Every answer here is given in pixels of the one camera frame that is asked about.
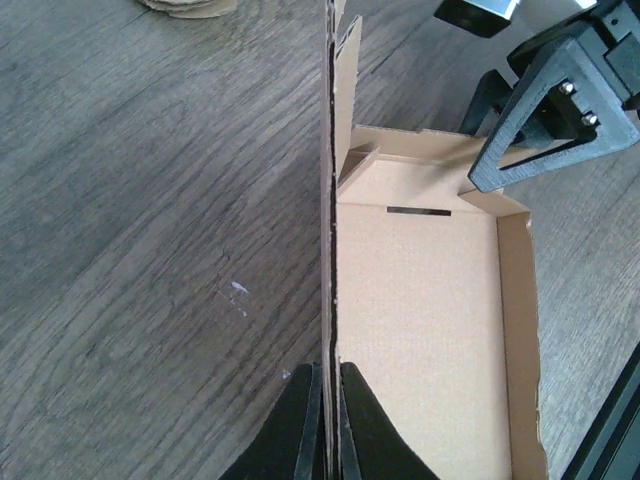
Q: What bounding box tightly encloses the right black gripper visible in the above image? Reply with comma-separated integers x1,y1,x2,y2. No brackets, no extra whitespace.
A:
459,1,639,192

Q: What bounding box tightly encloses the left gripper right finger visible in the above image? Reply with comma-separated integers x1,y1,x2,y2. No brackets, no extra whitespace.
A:
339,362,437,480

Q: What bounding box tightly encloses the cardboard box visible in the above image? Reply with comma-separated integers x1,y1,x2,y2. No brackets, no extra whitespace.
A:
321,1,548,479

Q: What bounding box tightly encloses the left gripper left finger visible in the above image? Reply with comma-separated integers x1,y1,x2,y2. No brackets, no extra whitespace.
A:
222,363,324,480

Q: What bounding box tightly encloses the stack of flat cardboard blanks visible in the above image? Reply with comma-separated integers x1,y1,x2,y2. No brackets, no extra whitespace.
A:
139,0,237,19

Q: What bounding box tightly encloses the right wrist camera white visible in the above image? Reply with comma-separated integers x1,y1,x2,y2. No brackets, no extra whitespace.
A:
434,0,597,38

